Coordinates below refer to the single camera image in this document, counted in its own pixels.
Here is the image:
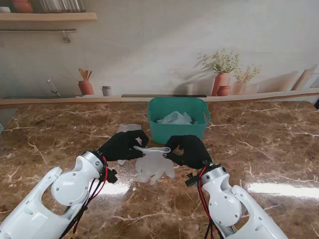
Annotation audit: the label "leaning wooden board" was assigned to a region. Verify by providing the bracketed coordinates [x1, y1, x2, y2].
[291, 68, 319, 91]

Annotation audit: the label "terracotta utensil pot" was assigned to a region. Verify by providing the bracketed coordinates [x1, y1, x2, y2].
[77, 68, 95, 96]

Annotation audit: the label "wooden wall shelf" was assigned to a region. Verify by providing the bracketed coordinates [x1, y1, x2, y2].
[0, 12, 97, 22]

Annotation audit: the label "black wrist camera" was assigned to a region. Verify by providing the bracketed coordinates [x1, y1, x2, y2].
[184, 174, 200, 188]
[107, 168, 118, 184]

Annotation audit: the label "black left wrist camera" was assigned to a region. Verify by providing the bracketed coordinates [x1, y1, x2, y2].
[107, 168, 118, 184]

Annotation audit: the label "long wooden ledge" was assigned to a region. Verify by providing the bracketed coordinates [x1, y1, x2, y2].
[0, 87, 319, 110]

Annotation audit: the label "red black right arm cables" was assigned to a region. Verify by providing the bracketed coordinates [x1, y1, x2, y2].
[198, 166, 222, 239]

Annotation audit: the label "teal plastic basket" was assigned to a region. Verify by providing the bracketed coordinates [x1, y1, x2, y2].
[147, 97, 210, 146]

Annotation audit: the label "metal wall rail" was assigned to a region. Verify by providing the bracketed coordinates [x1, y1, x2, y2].
[0, 28, 77, 32]

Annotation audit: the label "tall terracotta vase with plant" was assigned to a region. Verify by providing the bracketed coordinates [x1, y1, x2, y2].
[196, 48, 240, 97]

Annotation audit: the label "red black arm cables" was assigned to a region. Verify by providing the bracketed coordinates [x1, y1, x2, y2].
[198, 166, 222, 239]
[59, 155, 110, 239]

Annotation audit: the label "red black left arm cables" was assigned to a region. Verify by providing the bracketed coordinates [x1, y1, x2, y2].
[59, 155, 110, 239]

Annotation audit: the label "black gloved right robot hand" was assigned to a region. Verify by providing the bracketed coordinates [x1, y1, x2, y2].
[164, 134, 213, 170]

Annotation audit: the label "metal faucet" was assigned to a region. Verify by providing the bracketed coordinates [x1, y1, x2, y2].
[47, 79, 61, 97]

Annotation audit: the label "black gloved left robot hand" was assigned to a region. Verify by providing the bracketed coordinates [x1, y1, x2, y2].
[97, 129, 150, 162]

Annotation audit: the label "small round terracotta pot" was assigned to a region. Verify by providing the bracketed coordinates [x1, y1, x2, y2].
[216, 85, 232, 97]

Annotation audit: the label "terracotta pot on shelf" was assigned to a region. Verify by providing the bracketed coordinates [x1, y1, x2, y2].
[12, 0, 34, 13]

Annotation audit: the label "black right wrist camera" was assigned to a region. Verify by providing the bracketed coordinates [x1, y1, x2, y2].
[184, 174, 200, 188]

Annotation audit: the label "row of glass jars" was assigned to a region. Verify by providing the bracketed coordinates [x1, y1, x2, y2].
[39, 0, 87, 13]

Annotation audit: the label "glass vase with flowers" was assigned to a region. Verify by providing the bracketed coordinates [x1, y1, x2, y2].
[231, 64, 262, 95]

